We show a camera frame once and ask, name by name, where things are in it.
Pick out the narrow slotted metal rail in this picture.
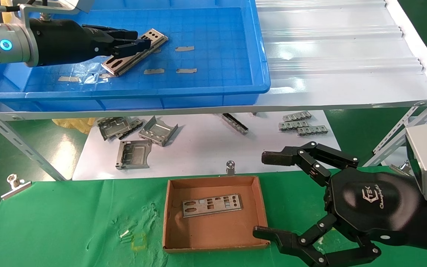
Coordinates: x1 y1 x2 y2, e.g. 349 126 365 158
219 113 249 135

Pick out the green tablecloth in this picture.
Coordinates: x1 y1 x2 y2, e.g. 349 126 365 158
0 167 427 267

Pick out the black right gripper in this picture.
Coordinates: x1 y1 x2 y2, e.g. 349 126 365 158
252 141 427 267

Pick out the long metal slide rail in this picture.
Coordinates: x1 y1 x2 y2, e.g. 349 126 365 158
102 29 169 77

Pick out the dark ridged metal bracket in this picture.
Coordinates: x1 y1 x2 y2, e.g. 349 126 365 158
117 118 145 140

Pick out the grey metal shelf rack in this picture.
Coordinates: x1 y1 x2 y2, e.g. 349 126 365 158
0 0 427 182

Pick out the U-shaped grey metal bracket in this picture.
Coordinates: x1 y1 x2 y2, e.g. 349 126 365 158
138 116 179 146

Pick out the yellow plastic bag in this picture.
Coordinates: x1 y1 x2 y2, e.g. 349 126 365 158
52 118 97 135

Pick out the clear plastic film scrap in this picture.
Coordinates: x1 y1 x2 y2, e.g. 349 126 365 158
77 61 103 86

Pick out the flat grey metal bracket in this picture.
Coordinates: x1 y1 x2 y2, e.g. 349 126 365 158
115 140 153 171

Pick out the small ridged metal bracket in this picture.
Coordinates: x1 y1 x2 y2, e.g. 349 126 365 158
297 125 329 137
278 120 310 132
282 111 312 122

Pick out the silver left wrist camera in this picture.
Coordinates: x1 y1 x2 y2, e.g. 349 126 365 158
19 0 95 17

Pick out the brown cardboard box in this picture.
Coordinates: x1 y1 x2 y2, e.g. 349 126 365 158
162 175 271 254

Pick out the blue plastic tray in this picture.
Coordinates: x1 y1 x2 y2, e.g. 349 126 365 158
0 0 271 112

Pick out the large grey metal bracket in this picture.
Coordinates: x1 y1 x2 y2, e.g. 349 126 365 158
96 116 132 141

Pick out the white shelf board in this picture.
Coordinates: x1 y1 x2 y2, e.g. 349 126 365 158
72 110 342 181

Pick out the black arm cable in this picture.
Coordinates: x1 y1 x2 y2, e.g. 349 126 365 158
0 0 29 24

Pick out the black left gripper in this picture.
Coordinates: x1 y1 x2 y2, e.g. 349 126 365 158
30 19 152 68

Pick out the metal plate with cutouts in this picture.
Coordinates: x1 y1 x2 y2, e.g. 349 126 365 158
181 193 243 218

